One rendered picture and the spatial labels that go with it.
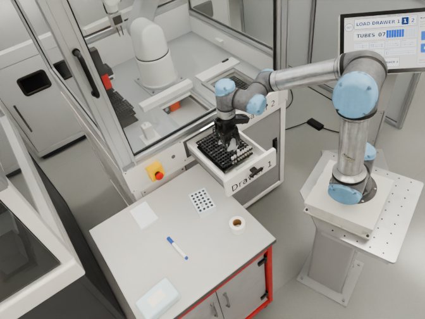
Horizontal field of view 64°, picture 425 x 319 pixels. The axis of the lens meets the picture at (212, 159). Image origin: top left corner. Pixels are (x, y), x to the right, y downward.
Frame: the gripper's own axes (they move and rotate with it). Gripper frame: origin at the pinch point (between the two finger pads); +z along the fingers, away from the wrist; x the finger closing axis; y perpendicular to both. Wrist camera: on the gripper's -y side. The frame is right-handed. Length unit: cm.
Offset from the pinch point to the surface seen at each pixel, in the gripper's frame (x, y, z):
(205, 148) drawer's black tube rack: -14.8, 4.2, 9.3
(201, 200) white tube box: 1.7, 21.9, 18.1
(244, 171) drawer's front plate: 11.1, 3.4, 5.1
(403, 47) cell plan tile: 21, -101, -11
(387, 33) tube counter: 11, -99, -16
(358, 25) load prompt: -2, -92, -19
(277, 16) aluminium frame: -21, -50, -34
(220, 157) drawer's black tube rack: -4.1, 3.9, 8.0
